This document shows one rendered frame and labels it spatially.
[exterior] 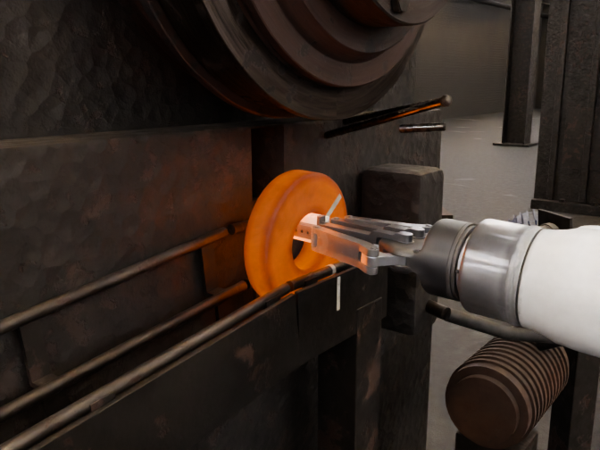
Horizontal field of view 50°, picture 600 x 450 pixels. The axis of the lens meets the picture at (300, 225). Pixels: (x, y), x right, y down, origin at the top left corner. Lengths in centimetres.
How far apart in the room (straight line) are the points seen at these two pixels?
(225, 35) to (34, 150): 19
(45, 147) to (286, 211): 24
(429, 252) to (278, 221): 16
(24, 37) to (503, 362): 73
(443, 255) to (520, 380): 40
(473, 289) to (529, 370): 42
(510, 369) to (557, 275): 43
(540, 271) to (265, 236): 27
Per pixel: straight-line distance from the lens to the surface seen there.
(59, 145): 59
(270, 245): 66
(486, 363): 97
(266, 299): 65
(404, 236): 63
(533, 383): 99
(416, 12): 68
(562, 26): 488
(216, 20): 57
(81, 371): 60
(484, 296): 58
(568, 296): 55
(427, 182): 90
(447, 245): 59
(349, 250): 63
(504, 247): 57
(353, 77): 70
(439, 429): 185
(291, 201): 67
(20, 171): 57
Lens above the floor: 92
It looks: 13 degrees down
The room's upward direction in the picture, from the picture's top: straight up
